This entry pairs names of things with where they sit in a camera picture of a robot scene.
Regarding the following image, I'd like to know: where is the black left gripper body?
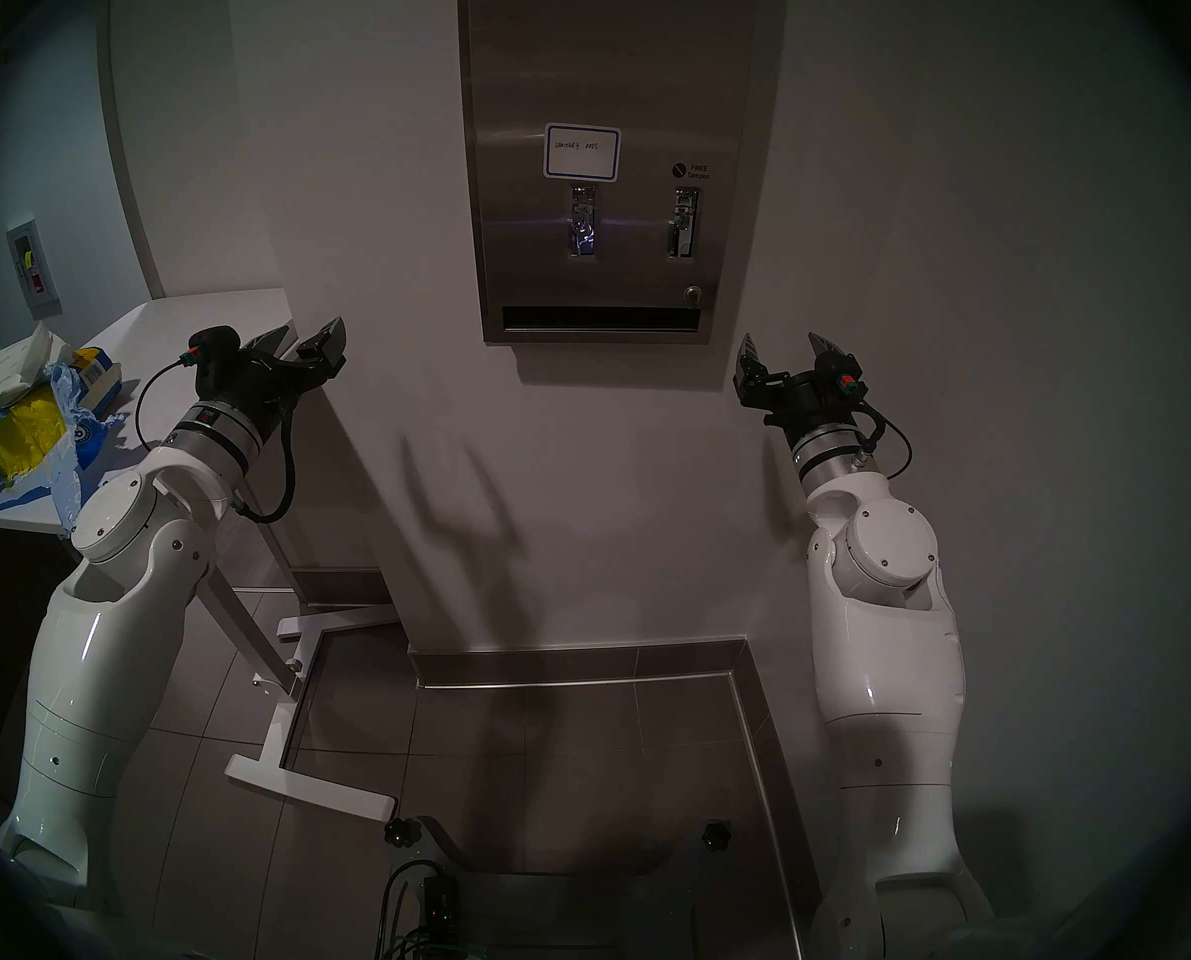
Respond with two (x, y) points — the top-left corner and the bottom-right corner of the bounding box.
(217, 348), (318, 424)

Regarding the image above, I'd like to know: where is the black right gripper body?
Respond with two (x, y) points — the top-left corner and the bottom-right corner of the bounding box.
(738, 370), (856, 439)

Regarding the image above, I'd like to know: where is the grey robot base platform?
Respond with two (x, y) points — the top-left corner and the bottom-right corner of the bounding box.
(395, 818), (786, 960)

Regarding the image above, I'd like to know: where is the stainless steel dispenser cabinet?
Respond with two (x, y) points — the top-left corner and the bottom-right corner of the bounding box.
(457, 0), (758, 346)

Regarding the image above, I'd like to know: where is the small yellow blue carton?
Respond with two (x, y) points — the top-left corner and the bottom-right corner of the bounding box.
(67, 348), (124, 419)

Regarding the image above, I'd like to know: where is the torn blue plastic pad package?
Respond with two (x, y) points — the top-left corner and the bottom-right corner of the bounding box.
(0, 363), (126, 539)

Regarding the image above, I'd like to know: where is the yellow wrapped pad pack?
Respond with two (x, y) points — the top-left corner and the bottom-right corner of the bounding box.
(0, 386), (68, 479)

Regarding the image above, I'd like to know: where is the white sanitary pad stack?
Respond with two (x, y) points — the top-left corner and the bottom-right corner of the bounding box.
(0, 326), (68, 419)

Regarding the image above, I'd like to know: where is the white label with blue border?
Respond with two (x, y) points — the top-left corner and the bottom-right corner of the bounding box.
(543, 122), (621, 182)

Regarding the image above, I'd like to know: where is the white overbed table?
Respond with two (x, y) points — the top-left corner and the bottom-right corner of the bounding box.
(0, 288), (398, 822)

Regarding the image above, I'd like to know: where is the black electronics box red light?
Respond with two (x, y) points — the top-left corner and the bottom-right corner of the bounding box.
(423, 873), (461, 944)

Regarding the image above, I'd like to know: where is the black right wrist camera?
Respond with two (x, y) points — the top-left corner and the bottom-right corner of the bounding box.
(815, 353), (868, 407)

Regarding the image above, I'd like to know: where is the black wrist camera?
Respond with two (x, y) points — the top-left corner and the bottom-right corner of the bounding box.
(187, 326), (244, 391)
(815, 353), (868, 407)

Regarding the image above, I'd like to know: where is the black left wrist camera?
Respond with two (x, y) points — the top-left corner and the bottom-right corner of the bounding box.
(187, 326), (244, 391)

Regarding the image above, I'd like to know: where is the left arm thick braided cable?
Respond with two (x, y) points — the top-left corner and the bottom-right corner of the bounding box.
(235, 398), (298, 525)

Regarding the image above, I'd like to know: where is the arm thick braided cable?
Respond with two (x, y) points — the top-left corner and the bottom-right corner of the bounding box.
(235, 398), (298, 525)
(850, 408), (891, 467)

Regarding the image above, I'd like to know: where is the right arm thick braided cable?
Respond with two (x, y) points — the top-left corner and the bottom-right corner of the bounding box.
(850, 408), (891, 467)

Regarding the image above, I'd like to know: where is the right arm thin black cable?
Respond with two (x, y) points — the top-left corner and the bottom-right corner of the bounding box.
(855, 386), (913, 481)

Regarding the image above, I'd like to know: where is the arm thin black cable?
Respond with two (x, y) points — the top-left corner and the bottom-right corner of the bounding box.
(855, 386), (913, 481)
(135, 356), (196, 451)

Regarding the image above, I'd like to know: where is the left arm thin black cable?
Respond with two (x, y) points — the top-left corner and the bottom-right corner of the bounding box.
(135, 356), (196, 451)

